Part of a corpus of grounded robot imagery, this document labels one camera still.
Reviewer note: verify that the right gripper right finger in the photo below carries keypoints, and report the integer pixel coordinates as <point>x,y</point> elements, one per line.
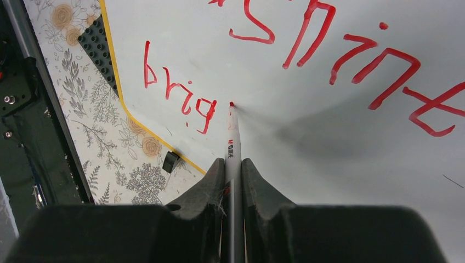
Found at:
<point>278,230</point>

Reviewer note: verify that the dark grey building baseplate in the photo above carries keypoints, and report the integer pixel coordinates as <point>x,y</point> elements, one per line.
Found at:
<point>94,42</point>

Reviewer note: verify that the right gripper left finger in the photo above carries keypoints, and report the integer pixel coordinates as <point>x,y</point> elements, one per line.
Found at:
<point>186,229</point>

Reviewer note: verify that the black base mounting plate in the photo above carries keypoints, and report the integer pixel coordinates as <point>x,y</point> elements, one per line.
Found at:
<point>39,163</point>

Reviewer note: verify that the floral table mat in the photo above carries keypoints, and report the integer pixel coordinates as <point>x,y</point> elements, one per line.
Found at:
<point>121,161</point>

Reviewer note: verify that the yellow framed whiteboard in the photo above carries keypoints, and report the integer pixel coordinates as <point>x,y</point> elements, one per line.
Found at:
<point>338,102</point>

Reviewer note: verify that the red whiteboard marker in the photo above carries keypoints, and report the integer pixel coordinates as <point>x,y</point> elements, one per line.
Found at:
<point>233,241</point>

